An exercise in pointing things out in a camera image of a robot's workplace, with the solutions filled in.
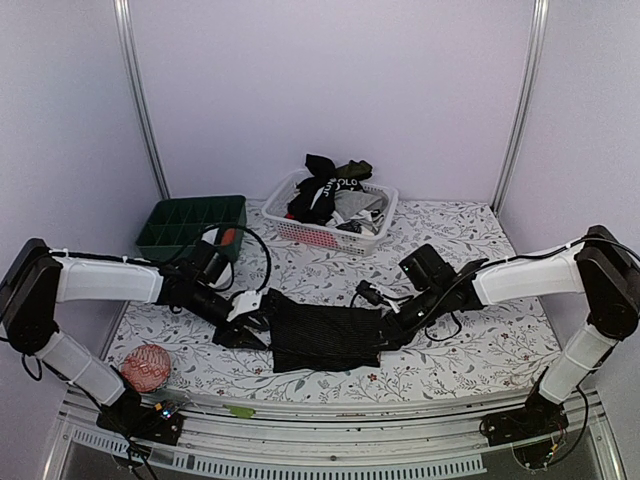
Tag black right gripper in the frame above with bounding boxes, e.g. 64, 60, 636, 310
362, 285, 446, 353

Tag black pinstriped underwear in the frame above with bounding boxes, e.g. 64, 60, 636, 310
262, 289, 383, 373

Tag white underwear with black trim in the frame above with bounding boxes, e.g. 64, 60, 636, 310
202, 228, 224, 246

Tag grey underwear in basket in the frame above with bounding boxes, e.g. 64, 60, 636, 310
326, 191, 389, 236

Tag black underwear in basket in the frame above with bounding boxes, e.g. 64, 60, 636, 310
286, 154, 373, 226

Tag white ceramic bowl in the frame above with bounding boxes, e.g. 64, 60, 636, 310
213, 263, 235, 291

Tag green tape scrap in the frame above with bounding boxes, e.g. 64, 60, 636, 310
224, 404, 256, 419

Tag red patterned bowl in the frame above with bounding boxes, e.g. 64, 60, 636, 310
120, 344, 171, 393

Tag small orange object in tray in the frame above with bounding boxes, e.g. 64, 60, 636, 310
220, 229, 236, 246

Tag floral patterned table mat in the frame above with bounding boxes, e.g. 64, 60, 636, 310
106, 200, 560, 405

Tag green compartment tray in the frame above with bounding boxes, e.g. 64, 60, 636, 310
136, 195, 247, 262

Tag white plastic laundry basket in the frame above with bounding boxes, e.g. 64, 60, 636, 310
261, 172, 401, 256

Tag left robot arm white sleeves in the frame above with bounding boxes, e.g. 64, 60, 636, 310
0, 237, 231, 406

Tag robot arm white sleeves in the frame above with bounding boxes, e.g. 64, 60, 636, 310
452, 225, 639, 405
0, 237, 231, 406

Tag right robot arm white sleeves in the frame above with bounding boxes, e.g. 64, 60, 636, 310
452, 225, 639, 405

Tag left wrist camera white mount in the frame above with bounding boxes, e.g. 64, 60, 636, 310
227, 290, 263, 322

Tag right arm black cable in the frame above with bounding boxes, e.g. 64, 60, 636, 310
349, 279, 464, 344

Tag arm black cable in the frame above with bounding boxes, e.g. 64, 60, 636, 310
194, 224, 274, 296
349, 279, 464, 344

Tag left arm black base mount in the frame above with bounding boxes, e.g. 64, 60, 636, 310
96, 384, 184, 446

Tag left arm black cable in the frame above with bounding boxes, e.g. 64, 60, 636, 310
194, 224, 274, 296

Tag aluminium front table rail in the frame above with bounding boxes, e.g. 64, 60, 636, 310
43, 389, 627, 479

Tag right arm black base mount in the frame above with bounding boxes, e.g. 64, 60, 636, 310
479, 393, 569, 446

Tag left aluminium frame post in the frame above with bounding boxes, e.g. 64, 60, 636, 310
113, 0, 171, 200

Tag aluminium frame post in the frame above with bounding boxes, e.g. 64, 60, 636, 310
491, 0, 550, 217
113, 0, 171, 200

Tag right aluminium frame post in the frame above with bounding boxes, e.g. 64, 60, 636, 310
491, 0, 550, 217

